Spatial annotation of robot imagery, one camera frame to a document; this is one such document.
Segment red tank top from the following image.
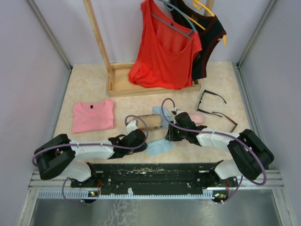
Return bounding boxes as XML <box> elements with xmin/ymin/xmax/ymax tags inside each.
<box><xmin>128</xmin><ymin>0</ymin><xmax>202</xmax><ymax>89</ymax></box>

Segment pink glasses case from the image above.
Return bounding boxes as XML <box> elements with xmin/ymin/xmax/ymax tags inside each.
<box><xmin>188</xmin><ymin>112</ymin><xmax>205</xmax><ymax>125</ymax></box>

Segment small light blue cloth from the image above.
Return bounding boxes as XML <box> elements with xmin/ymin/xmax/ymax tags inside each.
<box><xmin>146</xmin><ymin>139</ymin><xmax>174</xmax><ymax>157</ymax></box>

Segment black frame sunglasses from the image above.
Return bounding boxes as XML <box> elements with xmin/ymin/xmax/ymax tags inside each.
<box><xmin>197</xmin><ymin>89</ymin><xmax>227</xmax><ymax>117</ymax></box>

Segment yellow plastic hanger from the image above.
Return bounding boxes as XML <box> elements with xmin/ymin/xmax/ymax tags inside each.
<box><xmin>186</xmin><ymin>0</ymin><xmax>227</xmax><ymax>47</ymax></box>

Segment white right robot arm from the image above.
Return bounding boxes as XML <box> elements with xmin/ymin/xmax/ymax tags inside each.
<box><xmin>166</xmin><ymin>112</ymin><xmax>275</xmax><ymax>186</ymax></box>

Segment tortoiseshell brown sunglasses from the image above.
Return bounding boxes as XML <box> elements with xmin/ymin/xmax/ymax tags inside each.
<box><xmin>202</xmin><ymin>112</ymin><xmax>238</xmax><ymax>132</ymax></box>

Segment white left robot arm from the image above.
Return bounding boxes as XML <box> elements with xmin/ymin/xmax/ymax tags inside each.
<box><xmin>32</xmin><ymin>129</ymin><xmax>149</xmax><ymax>187</ymax></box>

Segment plaid brown glasses case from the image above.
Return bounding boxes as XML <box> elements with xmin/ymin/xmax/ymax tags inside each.
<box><xmin>138</xmin><ymin>114</ymin><xmax>162</xmax><ymax>130</ymax></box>

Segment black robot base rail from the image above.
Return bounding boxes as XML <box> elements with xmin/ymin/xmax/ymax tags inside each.
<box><xmin>71</xmin><ymin>163</ymin><xmax>238</xmax><ymax>200</ymax></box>

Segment wooden clothes rack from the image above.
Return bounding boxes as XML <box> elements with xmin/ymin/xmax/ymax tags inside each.
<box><xmin>83</xmin><ymin>0</ymin><xmax>205</xmax><ymax>97</ymax></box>

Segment black maroon-trimmed tank top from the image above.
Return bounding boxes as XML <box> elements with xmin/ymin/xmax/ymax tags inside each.
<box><xmin>170</xmin><ymin>0</ymin><xmax>227</xmax><ymax>81</ymax></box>

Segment folded pink t-shirt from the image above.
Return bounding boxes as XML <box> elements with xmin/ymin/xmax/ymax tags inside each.
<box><xmin>71</xmin><ymin>99</ymin><xmax>115</xmax><ymax>134</ymax></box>

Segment grey-blue plastic hanger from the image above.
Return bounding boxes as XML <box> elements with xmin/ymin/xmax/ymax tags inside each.
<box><xmin>150</xmin><ymin>0</ymin><xmax>198</xmax><ymax>39</ymax></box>

